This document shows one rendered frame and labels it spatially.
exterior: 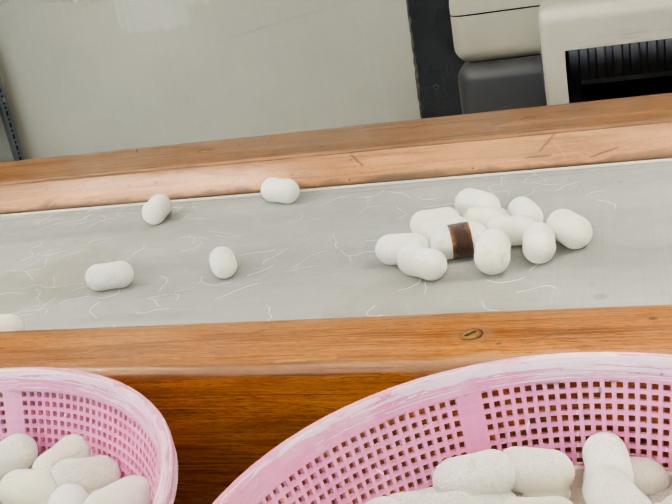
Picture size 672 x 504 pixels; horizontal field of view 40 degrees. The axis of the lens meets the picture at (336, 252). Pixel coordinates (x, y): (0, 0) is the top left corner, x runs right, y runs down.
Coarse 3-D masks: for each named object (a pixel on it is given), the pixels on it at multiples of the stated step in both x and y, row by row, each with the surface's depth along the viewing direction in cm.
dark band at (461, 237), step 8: (456, 224) 59; (464, 224) 59; (456, 232) 58; (464, 232) 58; (456, 240) 58; (464, 240) 58; (472, 240) 58; (456, 248) 58; (464, 248) 58; (472, 248) 58; (456, 256) 59; (464, 256) 59
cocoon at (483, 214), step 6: (468, 210) 62; (474, 210) 62; (480, 210) 62; (486, 210) 61; (492, 210) 61; (498, 210) 61; (504, 210) 61; (468, 216) 62; (474, 216) 62; (480, 216) 61; (486, 216) 61; (492, 216) 61; (498, 216) 61; (480, 222) 61; (486, 222) 61
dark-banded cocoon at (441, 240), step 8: (472, 224) 59; (480, 224) 59; (440, 232) 58; (448, 232) 58; (472, 232) 58; (480, 232) 58; (432, 240) 59; (440, 240) 58; (448, 240) 58; (440, 248) 58; (448, 248) 58; (448, 256) 59
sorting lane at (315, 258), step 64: (320, 192) 78; (384, 192) 75; (448, 192) 72; (512, 192) 70; (576, 192) 67; (640, 192) 65; (0, 256) 76; (64, 256) 73; (128, 256) 71; (192, 256) 68; (256, 256) 66; (320, 256) 64; (512, 256) 58; (576, 256) 56; (640, 256) 55; (64, 320) 61; (128, 320) 59; (192, 320) 57; (256, 320) 56
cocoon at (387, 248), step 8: (384, 240) 59; (392, 240) 59; (400, 240) 59; (408, 240) 59; (416, 240) 59; (424, 240) 59; (376, 248) 60; (384, 248) 59; (392, 248) 59; (400, 248) 59; (384, 256) 59; (392, 256) 59; (392, 264) 60
